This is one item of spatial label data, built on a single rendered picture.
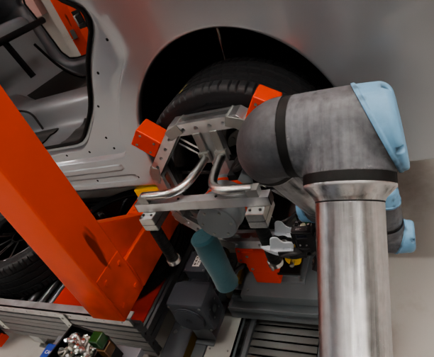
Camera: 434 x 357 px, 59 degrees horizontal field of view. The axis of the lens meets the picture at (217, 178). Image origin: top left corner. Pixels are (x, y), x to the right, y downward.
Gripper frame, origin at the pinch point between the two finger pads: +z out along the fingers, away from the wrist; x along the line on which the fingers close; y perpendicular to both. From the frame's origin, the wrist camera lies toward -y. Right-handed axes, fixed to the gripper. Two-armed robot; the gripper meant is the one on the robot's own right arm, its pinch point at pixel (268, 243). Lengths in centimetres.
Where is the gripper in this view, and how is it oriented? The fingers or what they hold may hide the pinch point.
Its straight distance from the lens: 105.9
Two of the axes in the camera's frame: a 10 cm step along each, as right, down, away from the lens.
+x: -3.2, 6.3, -7.1
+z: -8.8, 0.8, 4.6
